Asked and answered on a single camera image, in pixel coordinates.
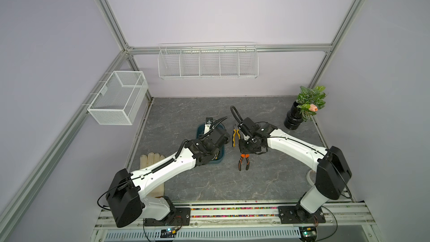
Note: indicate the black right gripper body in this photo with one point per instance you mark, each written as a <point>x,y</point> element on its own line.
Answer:
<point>246,146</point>

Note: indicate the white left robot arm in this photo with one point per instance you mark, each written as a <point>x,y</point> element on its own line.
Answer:
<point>128,195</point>

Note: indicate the black vase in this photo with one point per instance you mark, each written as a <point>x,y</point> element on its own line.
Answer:
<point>293,118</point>

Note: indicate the orange black long nose pliers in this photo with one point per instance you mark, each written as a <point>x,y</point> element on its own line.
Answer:
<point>244,162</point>

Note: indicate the yellow black pliers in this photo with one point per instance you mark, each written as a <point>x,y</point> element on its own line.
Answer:
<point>236,135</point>

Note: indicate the beige work glove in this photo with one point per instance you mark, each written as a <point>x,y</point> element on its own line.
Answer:
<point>148,160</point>

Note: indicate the roll of tape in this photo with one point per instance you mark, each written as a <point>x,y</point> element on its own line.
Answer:
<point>311,177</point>

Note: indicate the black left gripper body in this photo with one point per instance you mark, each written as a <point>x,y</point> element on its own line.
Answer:
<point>214,153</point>

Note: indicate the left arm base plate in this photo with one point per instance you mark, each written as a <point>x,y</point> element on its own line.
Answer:
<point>179,217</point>

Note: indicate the white wire wall shelf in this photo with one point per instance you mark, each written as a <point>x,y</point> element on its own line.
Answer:
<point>208,60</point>

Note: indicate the white mesh wall basket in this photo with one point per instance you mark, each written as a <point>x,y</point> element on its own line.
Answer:
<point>119,99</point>

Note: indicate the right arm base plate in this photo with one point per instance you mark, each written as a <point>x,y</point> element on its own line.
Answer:
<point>295,215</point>

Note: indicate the green plant with pink flower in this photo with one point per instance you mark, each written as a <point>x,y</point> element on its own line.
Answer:
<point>310,101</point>

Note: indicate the teal plastic storage box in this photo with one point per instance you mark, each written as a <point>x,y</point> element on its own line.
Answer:
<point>220,156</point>

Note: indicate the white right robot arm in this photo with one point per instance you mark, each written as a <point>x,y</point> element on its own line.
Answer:
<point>332,170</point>

